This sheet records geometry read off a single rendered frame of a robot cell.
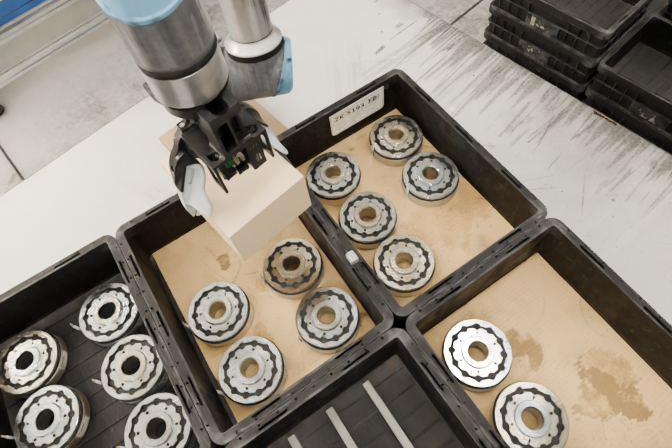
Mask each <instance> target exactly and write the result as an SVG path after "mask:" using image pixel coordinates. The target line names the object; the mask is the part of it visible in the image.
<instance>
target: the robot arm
mask: <svg viewBox="0 0 672 448"><path fill-rule="evenodd" d="M96 2H97V3H98V5H99V6H100V8H101V9H102V10H103V11H104V12H105V13H106V14H107V16H108V18H109V19H110V21H111V23H112V24H113V26H114V28H115V29H116V31H117V33H118V34H119V36H120V38H121V39H122V41H123V43H124V44H125V46H126V48H127V49H128V51H129V53H130V54H131V56H132V58H133V59H134V61H135V63H136V65H137V67H138V69H139V71H140V73H141V74H142V76H143V77H144V79H145V81H146V82H145V83H143V84H142V86H143V87H144V89H145V90H146V91H147V92H148V94H149V95H150V96H151V98H152V99H153V100H154V101H155V102H157V103H159V104H161V105H163V106H164V108H165V109H166V110H167V111H168V112H169V113H170V114H171V115H173V116H175V117H178V118H181V119H182V120H181V121H180V122H178V123H177V124H176V126H177V130H176V132H175V134H174V137H175V138H174V139H173V142H174V144H173V148H172V150H171V153H170V157H169V170H170V173H171V176H172V179H173V183H174V185H175V186H176V189H177V192H178V195H179V197H180V200H181V202H182V204H183V206H184V207H185V209H186V210H187V211H188V212H189V213H190V214H191V215H192V216H193V217H194V216H196V212H197V210H198V211H199V212H201V213H202V214H203V215H205V216H210V215H211V214H212V205H211V203H210V200H209V198H208V196H207V194H206V191H205V183H206V173H205V167H204V166H203V165H202V164H201V163H200V162H199V161H198V160H197V159H196V158H198V159H200V160H201V161H202V162H203V163H204V164H205V165H206V167H207V168H208V170H209V172H210V174H211V176H212V177H213V179H214V181H215V182H216V183H217V184H218V185H219V186H220V187H221V188H222V189H223V190H224V191H225V193H226V194H227V193H229V191H228V189H227V188H226V186H225V184H224V182H223V180H222V178H221V176H222V177H223V178H224V180H226V179H227V180H228V181H229V180H230V179H231V178H232V177H233V176H235V175H236V174H237V172H238V173H239V175H241V174H242V173H243V172H245V171H246V170H248V169H249V168H250V166H251V167H253V168H254V169H255V170H256V169H258V168H259V167H260V166H261V165H263V164H264V163H265V162H266V161H267V159H266V156H265V154H264V150H265V151H266V152H267V153H268V154H270V155H271V156H272V157H274V156H275V155H274V152H273V149H274V150H278V151H280V152H282V153H284V154H288V151H287V149H286V148H285V147H284V146H283V145H282V144H281V143H280V142H279V140H278V138H277V136H276V135H275V133H274V132H273V130H272V129H271V128H270V126H269V125H268V124H267V123H265V122H264V121H263V119H262V118H261V116H260V114H259V112H258V111H257V110H256V109H255V108H254V107H252V106H251V105H250V104H248V103H246V102H243V101H248V100H254V99H261V98H267V97H276V96H279V95H284V94H288V93H290V92H291V91H292V89H293V63H292V49H291V40H290V38H289V37H286V36H282V32H281V30H280V28H278V27H277V26H276V25H274V24H272V22H271V18H270V13H269V9H268V4H267V0H219V3H220V6H221V9H222V12H223V16H224V19H225V22H226V26H227V29H228V32H229V34H228V35H227V37H226V38H225V42H224V45H225V46H223V47H220V46H219V43H220V42H221V40H222V38H221V36H220V35H219V34H218V33H216V32H215V31H214V28H213V25H212V23H211V20H210V17H209V15H208V12H207V10H206V7H205V4H204V2H203V0H96ZM266 144H267V145H266ZM272 148H273V149H272ZM249 165H250V166H249ZM219 174H220V175H221V176H220V175H219ZM215 175H216V176H215Z"/></svg>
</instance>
